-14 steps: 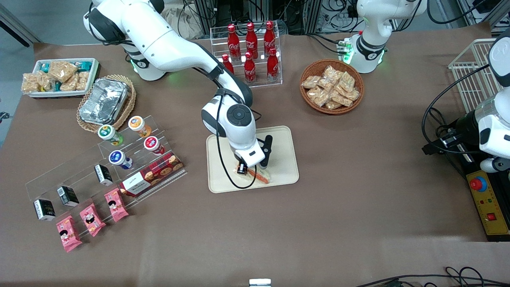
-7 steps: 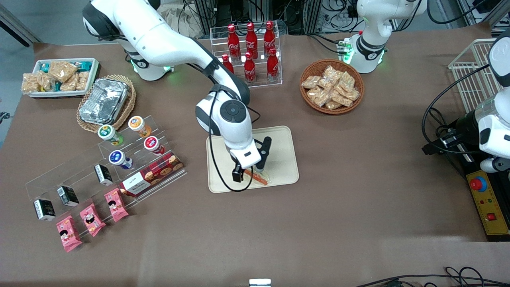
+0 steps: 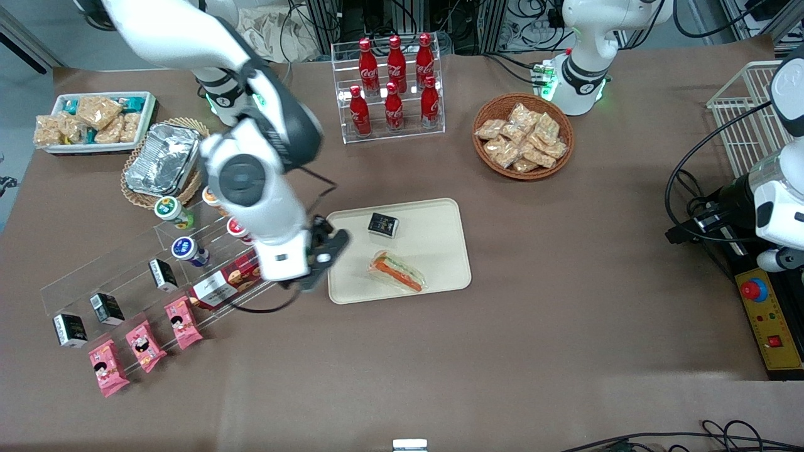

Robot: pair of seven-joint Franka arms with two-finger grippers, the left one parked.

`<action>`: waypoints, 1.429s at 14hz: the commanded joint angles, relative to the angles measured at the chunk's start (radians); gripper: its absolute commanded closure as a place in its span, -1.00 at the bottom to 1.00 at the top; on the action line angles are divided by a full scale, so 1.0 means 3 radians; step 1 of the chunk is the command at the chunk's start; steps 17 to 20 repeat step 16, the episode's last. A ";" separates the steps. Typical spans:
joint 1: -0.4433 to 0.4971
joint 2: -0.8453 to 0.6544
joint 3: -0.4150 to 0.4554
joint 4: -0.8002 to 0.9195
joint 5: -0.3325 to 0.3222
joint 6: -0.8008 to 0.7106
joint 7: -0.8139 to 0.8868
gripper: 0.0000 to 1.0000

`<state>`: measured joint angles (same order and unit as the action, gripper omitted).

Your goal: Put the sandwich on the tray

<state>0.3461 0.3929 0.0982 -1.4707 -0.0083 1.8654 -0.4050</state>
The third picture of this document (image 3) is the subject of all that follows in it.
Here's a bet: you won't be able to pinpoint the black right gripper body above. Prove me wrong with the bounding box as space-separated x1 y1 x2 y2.
307 215 335 267

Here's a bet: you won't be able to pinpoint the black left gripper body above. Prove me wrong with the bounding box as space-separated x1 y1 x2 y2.
716 175 756 236

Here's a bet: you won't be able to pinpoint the triangle sandwich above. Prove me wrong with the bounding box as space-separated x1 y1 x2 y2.
368 250 428 294

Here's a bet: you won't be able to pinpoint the beige plastic tray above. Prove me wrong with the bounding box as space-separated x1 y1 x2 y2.
325 198 472 305

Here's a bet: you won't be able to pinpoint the small black snack box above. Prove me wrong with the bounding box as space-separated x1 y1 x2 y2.
53 313 89 348
148 259 179 294
367 212 401 239
89 293 125 326

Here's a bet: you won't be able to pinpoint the red lid drink cup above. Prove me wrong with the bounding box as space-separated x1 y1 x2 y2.
226 217 255 245

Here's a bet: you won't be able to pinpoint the red tartan cookie box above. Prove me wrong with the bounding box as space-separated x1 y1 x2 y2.
188 250 278 311

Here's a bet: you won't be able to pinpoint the yellow control box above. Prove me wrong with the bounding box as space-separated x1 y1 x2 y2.
735 267 804 372

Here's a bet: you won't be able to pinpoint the blue lid drink cup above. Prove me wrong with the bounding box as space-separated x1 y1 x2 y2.
171 237 210 268

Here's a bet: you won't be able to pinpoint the red cola bottle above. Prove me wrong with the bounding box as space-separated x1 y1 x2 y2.
384 82 405 134
387 35 407 94
359 38 379 96
416 33 435 89
420 75 440 129
349 85 371 137

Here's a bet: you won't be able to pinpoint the clear acrylic bottle rack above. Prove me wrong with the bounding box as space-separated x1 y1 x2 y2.
331 33 446 145

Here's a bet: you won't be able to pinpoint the pink snack packet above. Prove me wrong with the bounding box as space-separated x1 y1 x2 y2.
163 296 204 350
125 320 168 374
88 339 131 398

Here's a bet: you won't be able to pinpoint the green lid drink cup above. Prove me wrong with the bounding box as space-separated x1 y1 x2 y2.
155 196 195 230

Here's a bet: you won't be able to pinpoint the round brown wicker basket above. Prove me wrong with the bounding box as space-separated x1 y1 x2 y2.
472 93 575 181

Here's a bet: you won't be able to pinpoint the silver foil container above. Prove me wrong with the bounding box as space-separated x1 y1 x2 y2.
124 123 203 196

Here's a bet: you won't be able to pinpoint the clear acrylic tiered stand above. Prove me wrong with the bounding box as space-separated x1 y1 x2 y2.
40 181 296 377

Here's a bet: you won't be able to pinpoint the foil container in basket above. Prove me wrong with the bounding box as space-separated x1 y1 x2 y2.
121 117 215 210

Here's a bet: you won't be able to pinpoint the beige crumpled cloth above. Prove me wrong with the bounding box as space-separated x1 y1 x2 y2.
236 8 321 63

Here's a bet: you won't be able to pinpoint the white rectangular dish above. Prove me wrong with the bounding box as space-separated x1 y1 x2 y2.
39 92 158 155

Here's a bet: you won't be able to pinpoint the large rice cracker packet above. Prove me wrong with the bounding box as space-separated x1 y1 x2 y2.
77 95 124 131

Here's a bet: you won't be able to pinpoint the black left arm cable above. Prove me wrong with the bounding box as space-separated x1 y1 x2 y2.
665 100 780 244

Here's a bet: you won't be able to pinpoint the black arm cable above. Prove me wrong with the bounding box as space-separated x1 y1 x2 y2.
220 164 340 315
665 100 780 244

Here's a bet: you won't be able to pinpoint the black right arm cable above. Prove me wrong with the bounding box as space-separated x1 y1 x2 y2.
220 164 340 315

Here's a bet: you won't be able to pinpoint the white wire basket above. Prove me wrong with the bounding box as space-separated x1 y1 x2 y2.
707 60 793 180

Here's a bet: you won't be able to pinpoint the black floor cables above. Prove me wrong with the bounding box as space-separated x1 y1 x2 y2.
559 419 804 452

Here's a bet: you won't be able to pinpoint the aluminium frame rack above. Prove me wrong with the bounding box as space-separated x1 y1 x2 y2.
301 0 566 56

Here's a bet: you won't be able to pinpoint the black base power cable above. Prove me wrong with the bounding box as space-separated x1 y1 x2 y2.
482 53 547 85

